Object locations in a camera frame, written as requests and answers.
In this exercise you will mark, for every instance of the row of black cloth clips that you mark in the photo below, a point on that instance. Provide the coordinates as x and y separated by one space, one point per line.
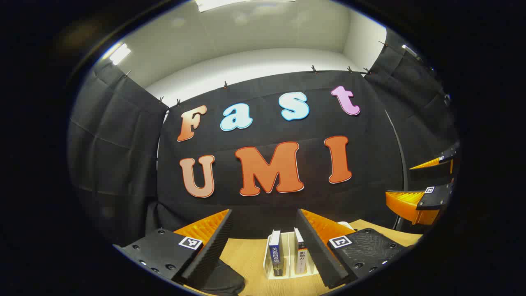
314 69

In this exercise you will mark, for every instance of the blue cover book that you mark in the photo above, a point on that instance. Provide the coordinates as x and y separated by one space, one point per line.
274 255

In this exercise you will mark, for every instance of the white bookshelf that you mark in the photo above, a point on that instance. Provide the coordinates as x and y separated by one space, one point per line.
287 273

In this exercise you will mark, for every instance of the ceiling light panel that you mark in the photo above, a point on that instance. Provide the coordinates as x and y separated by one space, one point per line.
230 3
120 54

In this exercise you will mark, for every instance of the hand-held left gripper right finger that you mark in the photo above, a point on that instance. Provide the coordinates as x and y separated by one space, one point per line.
316 246

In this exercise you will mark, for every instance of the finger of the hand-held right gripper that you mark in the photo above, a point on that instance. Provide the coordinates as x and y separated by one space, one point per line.
435 198
448 153

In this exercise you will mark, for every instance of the portrait cover book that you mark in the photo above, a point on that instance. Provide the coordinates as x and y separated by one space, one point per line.
300 257

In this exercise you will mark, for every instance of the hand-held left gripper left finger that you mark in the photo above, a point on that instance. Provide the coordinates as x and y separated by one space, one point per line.
213 246

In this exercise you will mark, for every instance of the black schoolbag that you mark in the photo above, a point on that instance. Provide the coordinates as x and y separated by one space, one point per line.
226 281

